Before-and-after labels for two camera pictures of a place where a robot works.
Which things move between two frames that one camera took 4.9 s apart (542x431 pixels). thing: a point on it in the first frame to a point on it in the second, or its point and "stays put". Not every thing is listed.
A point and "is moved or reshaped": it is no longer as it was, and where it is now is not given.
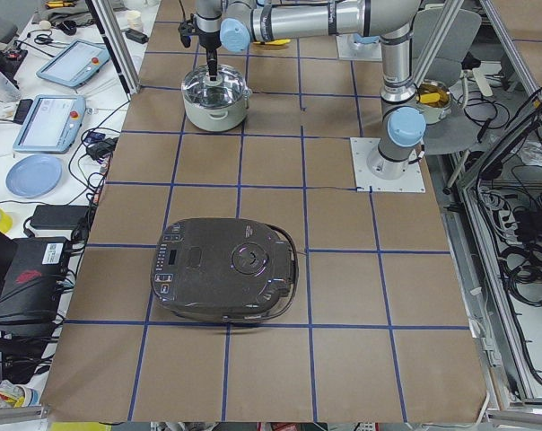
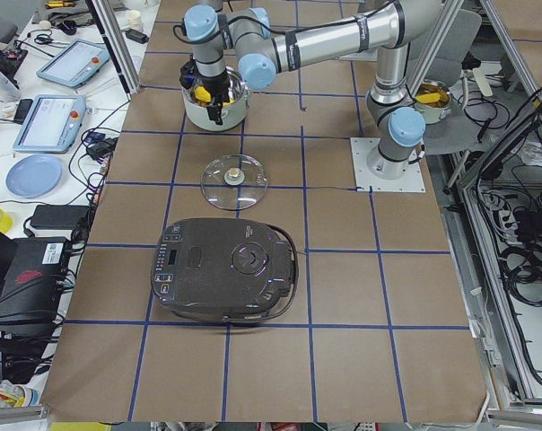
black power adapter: (136, 36) stays put
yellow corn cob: (426, 98) to (202, 96)
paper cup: (134, 20) stays put
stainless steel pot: (215, 119) stays put
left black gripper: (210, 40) to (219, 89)
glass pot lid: (229, 89) is moved or reshaped
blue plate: (33, 176) stays put
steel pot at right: (434, 98) stays put
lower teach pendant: (51, 124) stays put
